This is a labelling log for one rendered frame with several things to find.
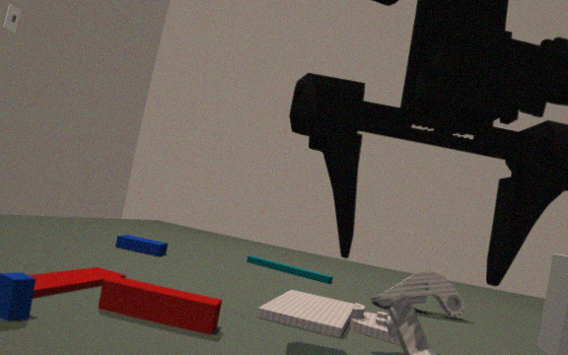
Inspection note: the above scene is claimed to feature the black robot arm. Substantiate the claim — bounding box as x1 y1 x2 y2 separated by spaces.
413 0 568 124

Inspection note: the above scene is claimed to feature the teal flat bar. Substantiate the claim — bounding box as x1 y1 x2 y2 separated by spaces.
247 256 333 284

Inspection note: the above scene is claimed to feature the red rectangular block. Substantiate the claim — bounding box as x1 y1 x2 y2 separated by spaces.
98 276 222 334

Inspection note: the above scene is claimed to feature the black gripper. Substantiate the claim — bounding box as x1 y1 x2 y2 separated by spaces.
289 6 568 286

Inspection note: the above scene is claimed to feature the red flat bar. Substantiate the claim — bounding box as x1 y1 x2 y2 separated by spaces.
30 267 125 298

